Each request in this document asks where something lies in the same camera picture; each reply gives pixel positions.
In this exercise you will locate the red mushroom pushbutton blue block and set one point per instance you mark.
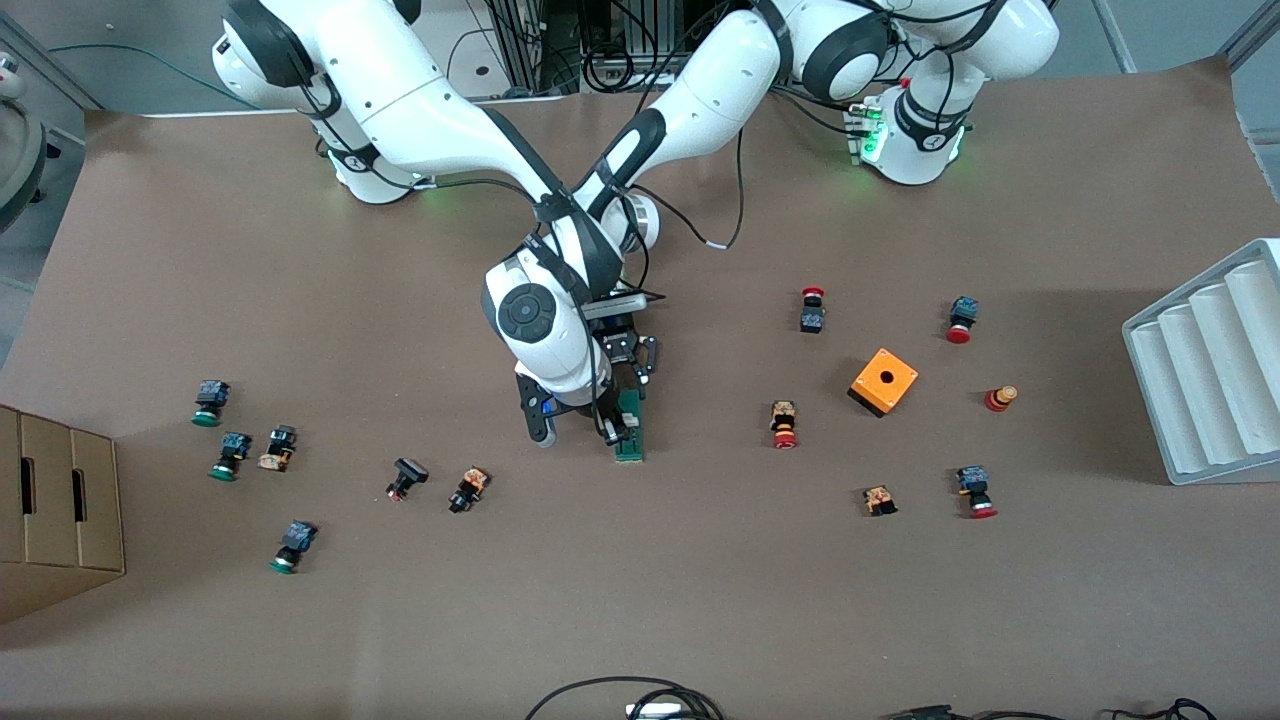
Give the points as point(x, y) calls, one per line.
point(975, 488)
point(963, 315)

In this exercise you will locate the red yellow emergency stop head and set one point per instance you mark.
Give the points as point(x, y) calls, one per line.
point(1000, 398)

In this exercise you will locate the green mushroom pushbutton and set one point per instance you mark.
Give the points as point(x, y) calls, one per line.
point(296, 540)
point(232, 452)
point(210, 398)

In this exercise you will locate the brown cardboard box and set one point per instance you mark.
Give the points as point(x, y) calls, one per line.
point(60, 510)

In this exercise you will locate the black switch orange contact block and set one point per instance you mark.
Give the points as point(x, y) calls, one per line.
point(470, 488)
point(279, 447)

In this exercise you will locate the black square pushbutton red contacts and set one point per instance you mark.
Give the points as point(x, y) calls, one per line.
point(408, 474)

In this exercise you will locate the grey frame post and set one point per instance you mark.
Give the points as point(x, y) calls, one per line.
point(1113, 35)
point(1255, 38)

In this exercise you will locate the white plug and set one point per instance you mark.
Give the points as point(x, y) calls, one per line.
point(655, 711)

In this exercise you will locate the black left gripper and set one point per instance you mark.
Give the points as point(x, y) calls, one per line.
point(618, 350)

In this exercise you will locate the red emergency stop orange block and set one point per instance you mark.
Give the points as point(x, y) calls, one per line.
point(784, 422)

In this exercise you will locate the orange button enclosure box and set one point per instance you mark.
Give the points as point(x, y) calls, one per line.
point(885, 380)

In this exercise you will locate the black equipment rack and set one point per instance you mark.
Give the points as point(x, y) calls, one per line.
point(560, 40)

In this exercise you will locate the green load switch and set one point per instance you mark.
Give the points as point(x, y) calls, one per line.
point(632, 452)

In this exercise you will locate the white ridged tray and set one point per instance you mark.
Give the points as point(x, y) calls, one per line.
point(1210, 370)

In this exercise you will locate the grey round pedestal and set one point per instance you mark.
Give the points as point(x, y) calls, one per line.
point(15, 160)

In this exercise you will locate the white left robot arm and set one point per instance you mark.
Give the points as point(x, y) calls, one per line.
point(700, 90)

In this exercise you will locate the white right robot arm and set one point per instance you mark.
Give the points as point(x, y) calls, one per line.
point(420, 100)

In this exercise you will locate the red pushbutton black contact block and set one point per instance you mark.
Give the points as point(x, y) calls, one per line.
point(812, 318)

